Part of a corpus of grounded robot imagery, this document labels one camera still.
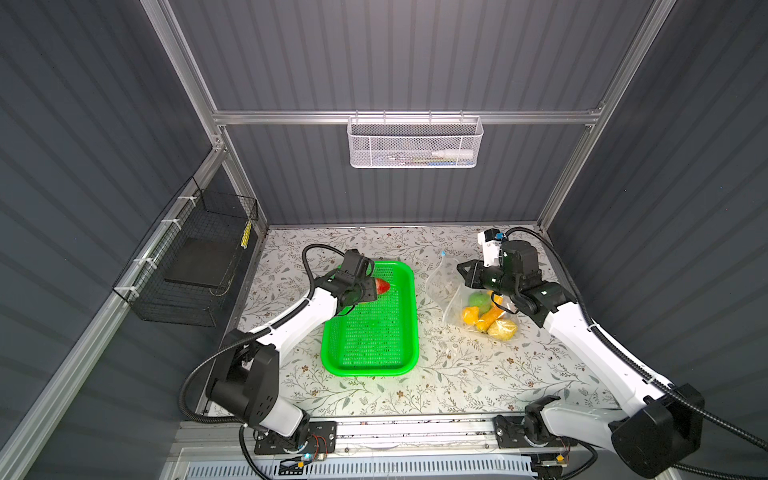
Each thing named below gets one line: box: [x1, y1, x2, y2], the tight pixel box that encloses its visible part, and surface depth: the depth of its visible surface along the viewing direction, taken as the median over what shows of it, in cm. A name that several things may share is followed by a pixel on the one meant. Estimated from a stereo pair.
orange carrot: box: [476, 304, 505, 333], surface depth 91 cm
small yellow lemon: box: [462, 306, 480, 325], surface depth 91 cm
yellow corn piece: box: [487, 318, 518, 341], surface depth 88 cm
